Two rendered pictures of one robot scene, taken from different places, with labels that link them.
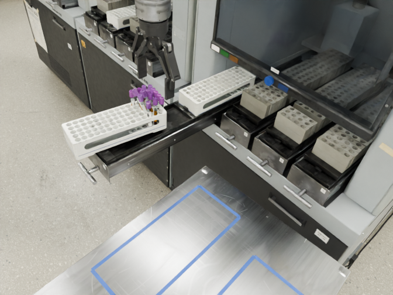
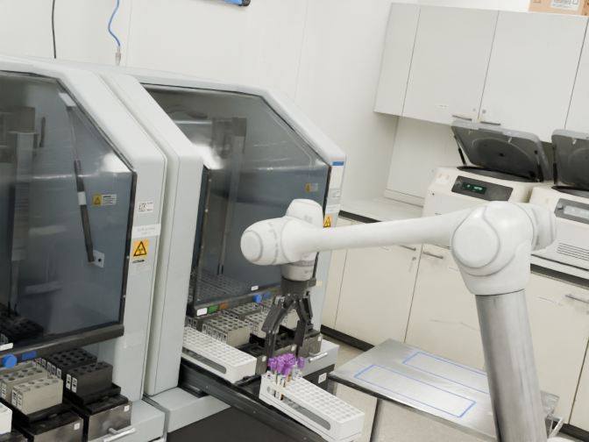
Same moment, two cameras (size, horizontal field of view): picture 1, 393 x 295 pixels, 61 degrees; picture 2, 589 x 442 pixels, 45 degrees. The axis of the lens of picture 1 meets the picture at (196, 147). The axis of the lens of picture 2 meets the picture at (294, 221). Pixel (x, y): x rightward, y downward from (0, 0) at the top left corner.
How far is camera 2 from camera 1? 2.30 m
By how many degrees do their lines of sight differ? 88
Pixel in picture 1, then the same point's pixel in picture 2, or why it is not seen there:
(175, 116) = (254, 388)
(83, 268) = (461, 420)
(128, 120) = (311, 388)
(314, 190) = (315, 345)
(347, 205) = not seen: hidden behind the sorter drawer
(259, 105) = (244, 331)
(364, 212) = not seen: hidden behind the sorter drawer
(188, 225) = (395, 382)
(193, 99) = (250, 360)
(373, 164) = (314, 300)
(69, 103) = not seen: outside the picture
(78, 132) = (346, 412)
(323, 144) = (292, 314)
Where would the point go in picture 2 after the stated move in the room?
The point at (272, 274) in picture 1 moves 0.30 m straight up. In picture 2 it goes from (410, 359) to (426, 274)
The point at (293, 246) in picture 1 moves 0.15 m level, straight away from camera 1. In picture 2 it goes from (385, 350) to (344, 338)
